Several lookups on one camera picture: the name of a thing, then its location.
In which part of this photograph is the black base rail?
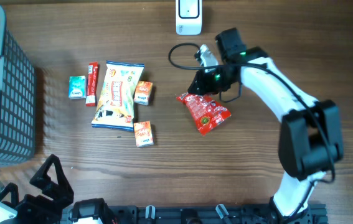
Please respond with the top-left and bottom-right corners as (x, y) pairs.
(50, 203), (329, 224)

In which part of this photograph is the small teal box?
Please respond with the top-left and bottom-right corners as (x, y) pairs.
(68, 76), (87, 100)

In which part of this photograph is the large yellow snack bag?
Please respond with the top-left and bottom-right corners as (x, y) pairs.
(92, 60), (144, 132)

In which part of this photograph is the red stick packet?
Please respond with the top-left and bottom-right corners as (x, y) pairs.
(85, 62), (99, 106)

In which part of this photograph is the small orange box lower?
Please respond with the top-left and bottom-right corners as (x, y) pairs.
(134, 121), (154, 147)

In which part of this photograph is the small orange box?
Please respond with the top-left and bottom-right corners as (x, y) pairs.
(134, 81), (153, 105)
(134, 121), (154, 147)

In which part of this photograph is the dark grey plastic basket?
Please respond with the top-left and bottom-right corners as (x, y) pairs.
(0, 6), (37, 167)

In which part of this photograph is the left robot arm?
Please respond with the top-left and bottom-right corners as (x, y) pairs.
(0, 154), (74, 223)

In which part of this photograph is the white barcode scanner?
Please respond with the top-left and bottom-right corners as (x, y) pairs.
(176, 0), (202, 35)

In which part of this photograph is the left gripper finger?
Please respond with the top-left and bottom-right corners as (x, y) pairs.
(0, 182), (20, 208)
(29, 154), (75, 206)

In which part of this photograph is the small orange box upper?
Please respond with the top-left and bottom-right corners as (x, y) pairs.
(134, 81), (153, 105)

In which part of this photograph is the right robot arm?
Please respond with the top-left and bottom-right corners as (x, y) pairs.
(188, 28), (344, 223)

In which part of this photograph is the red snack packet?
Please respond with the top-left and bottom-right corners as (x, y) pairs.
(177, 93), (231, 136)

